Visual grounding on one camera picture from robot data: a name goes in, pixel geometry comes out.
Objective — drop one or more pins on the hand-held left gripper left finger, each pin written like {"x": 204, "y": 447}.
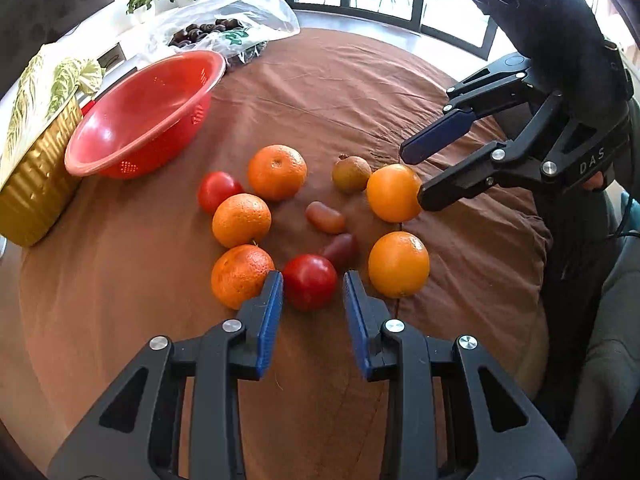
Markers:
{"x": 269, "y": 320}

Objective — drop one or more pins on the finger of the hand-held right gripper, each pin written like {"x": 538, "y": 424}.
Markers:
{"x": 440, "y": 135}
{"x": 465, "y": 182}

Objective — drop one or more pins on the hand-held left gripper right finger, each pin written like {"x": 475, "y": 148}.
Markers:
{"x": 356, "y": 320}

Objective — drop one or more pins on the orange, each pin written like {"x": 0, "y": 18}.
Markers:
{"x": 392, "y": 193}
{"x": 398, "y": 264}
{"x": 240, "y": 276}
{"x": 277, "y": 172}
{"x": 241, "y": 220}

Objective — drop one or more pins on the round red tomato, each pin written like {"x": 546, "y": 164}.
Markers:
{"x": 309, "y": 281}
{"x": 219, "y": 191}

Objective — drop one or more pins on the oblong plum tomato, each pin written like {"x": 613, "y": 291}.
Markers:
{"x": 341, "y": 249}
{"x": 325, "y": 217}

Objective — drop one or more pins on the small brown round fruit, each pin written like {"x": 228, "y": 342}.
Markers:
{"x": 351, "y": 174}

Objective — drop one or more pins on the red plastic colander basket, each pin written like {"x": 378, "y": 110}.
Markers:
{"x": 145, "y": 115}

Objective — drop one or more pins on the person's grey clothing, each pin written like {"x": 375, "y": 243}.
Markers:
{"x": 610, "y": 350}

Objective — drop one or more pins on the clear plastic bag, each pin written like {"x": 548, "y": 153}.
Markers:
{"x": 225, "y": 20}

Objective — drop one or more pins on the pile of dark chestnuts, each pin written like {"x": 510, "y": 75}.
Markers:
{"x": 202, "y": 32}

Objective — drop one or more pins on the gold foil container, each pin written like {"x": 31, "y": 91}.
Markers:
{"x": 35, "y": 190}

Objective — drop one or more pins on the napa cabbage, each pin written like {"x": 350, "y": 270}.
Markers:
{"x": 40, "y": 90}

